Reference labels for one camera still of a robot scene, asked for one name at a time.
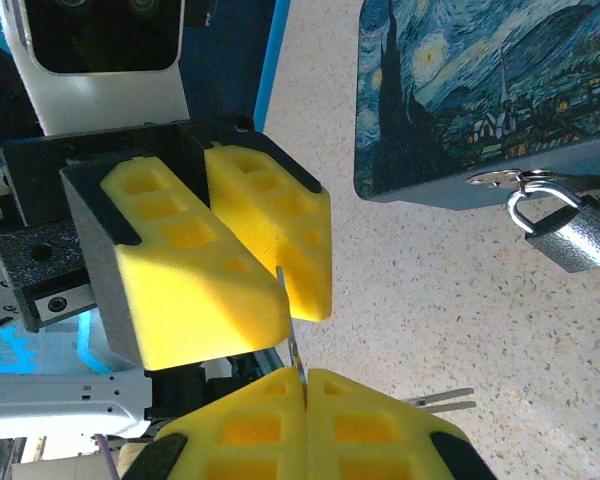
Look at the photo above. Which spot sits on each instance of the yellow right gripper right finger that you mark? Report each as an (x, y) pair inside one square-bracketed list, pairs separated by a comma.
[(320, 440)]

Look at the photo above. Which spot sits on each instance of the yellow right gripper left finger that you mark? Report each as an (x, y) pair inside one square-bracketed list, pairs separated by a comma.
[(292, 440)]

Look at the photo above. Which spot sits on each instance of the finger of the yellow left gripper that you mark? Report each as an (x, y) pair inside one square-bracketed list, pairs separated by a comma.
[(195, 300), (300, 235)]

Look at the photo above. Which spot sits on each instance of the starry night print box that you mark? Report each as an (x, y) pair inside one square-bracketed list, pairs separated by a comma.
[(480, 75)]

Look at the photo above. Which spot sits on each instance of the grey padlock with silver shackle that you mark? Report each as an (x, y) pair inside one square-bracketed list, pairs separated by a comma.
[(570, 240)]

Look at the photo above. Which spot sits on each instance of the blue table edge trim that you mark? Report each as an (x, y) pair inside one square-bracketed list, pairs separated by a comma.
[(271, 65)]

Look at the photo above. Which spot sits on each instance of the silver box hasp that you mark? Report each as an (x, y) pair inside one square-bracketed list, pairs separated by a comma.
[(490, 178)]

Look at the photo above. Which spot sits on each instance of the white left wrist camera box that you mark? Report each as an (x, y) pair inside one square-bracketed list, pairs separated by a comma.
[(105, 100)]

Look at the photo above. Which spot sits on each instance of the aluminium frame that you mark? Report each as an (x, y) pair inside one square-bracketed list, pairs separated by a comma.
[(55, 400)]

